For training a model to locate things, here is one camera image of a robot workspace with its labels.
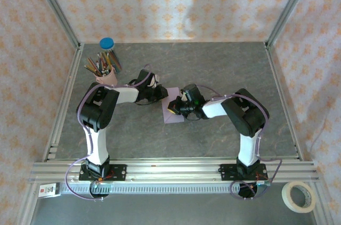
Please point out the lilac paper sheet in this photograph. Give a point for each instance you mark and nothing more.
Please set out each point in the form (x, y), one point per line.
(173, 119)

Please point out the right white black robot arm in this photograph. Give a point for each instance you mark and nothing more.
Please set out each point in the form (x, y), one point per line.
(249, 150)

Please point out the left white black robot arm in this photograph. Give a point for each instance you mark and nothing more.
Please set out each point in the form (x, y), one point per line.
(98, 147)

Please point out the pink pencil cup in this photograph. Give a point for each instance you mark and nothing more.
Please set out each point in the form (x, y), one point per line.
(108, 78)

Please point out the coloured pencil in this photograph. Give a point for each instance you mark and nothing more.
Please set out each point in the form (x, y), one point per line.
(106, 60)
(117, 60)
(92, 70)
(114, 61)
(100, 63)
(95, 65)

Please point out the clear jar with blue lid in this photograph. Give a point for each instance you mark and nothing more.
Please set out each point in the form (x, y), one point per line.
(106, 43)

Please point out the white masking tape roll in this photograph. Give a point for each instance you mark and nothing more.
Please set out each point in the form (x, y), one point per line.
(286, 195)

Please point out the white label card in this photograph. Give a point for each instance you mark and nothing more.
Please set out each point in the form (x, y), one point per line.
(48, 190)

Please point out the long aluminium mounting rail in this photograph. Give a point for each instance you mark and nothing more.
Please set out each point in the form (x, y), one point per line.
(173, 171)

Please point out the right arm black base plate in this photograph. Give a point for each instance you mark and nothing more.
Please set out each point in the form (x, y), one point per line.
(226, 173)

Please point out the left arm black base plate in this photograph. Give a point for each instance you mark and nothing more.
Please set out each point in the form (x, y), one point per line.
(120, 173)

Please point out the aluminium table side rail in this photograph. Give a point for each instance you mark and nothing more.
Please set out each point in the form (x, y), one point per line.
(64, 102)
(277, 75)

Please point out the aluminium frame post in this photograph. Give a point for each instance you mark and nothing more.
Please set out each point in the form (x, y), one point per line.
(288, 9)
(56, 9)

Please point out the aluminium lower frame bar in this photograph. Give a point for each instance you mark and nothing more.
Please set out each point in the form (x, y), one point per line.
(26, 206)
(322, 206)

